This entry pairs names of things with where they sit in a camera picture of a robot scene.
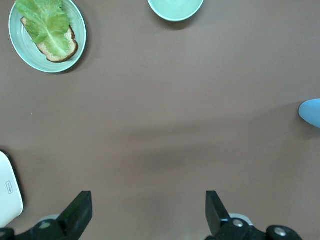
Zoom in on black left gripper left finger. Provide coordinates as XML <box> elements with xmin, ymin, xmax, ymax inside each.
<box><xmin>31</xmin><ymin>191</ymin><xmax>93</xmax><ymax>240</ymax></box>

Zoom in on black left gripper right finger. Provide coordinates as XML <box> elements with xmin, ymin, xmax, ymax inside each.
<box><xmin>205</xmin><ymin>190</ymin><xmax>266</xmax><ymax>240</ymax></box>

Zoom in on white rounded appliance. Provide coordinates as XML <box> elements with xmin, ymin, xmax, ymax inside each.
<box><xmin>0</xmin><ymin>150</ymin><xmax>24</xmax><ymax>228</ymax></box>

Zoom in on blue cup with white filling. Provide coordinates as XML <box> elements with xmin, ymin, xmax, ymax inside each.
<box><xmin>298</xmin><ymin>98</ymin><xmax>320</xmax><ymax>129</ymax></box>

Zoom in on toasted bread slice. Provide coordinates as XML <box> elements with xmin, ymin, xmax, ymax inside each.
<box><xmin>20</xmin><ymin>16</ymin><xmax>79</xmax><ymax>63</ymax></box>

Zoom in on mint green plate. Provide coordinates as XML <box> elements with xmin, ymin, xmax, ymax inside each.
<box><xmin>8</xmin><ymin>0</ymin><xmax>87</xmax><ymax>74</ymax></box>

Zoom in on green lettuce leaf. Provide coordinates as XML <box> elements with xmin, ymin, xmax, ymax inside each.
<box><xmin>14</xmin><ymin>0</ymin><xmax>71</xmax><ymax>58</ymax></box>

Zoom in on mint green bowl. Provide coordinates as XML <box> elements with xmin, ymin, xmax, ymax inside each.
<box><xmin>146</xmin><ymin>0</ymin><xmax>205</xmax><ymax>22</ymax></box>

